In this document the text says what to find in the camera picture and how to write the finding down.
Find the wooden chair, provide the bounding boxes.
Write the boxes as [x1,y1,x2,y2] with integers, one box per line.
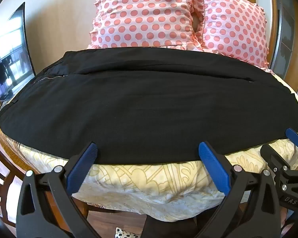
[0,139,24,228]

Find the grey framed window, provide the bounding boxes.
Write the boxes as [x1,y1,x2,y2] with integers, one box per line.
[271,0,298,92]

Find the flat screen television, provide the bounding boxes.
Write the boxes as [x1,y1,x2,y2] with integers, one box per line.
[0,2,36,105]

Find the black pants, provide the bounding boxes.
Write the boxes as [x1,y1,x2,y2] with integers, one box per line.
[0,47,298,165]

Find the pink polka-dot ruffled pillow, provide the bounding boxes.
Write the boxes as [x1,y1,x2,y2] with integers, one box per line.
[89,0,204,50]
[194,0,273,71]

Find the white black-dotted cloth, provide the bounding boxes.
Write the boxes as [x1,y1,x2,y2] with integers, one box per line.
[115,227,140,238]

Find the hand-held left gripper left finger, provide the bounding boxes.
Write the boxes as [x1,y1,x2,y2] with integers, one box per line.
[16,142,100,238]

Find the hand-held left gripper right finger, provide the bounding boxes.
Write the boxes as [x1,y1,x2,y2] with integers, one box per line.
[196,141,282,238]

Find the yellow patterned bed blanket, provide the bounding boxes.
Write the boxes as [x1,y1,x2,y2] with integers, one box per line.
[0,42,298,222]

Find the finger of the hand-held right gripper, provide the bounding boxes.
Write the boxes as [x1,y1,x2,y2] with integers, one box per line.
[260,144,293,172]
[285,128,298,152]

